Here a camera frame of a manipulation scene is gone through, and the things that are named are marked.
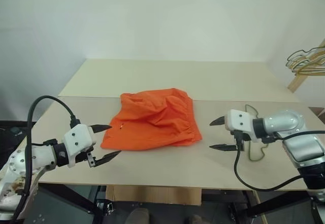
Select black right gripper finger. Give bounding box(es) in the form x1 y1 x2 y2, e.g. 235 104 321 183
209 144 238 152
209 115 227 127

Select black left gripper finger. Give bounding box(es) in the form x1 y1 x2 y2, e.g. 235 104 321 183
94 150 122 168
89 123 113 134

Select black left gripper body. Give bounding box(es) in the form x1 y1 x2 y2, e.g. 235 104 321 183
75 146 99 169

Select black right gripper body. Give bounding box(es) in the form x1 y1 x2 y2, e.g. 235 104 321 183
229 130 252 153

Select olive green wire hanger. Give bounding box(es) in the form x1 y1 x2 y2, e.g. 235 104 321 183
244 104 270 162

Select orange shorts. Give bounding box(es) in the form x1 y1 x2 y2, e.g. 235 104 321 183
100 87 203 152

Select brown cardboard box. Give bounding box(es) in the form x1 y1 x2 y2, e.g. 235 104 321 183
106 185 203 206

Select black case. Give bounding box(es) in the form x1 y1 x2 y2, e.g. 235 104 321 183
0 119 30 169

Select brown board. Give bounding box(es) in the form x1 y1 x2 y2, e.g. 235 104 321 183
308 106 325 123

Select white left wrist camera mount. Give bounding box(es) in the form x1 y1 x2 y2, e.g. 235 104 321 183
62 123 98 168

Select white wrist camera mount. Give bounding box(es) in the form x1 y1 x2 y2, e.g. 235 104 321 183
224 109 255 142
62 123 98 168

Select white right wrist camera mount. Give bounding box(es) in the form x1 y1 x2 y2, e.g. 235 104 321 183
224 109 255 142

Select black metal table frame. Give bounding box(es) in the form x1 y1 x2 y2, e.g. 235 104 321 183
35 182 325 224

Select rack of wire hangers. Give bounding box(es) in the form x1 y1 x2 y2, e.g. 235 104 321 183
286 45 325 69

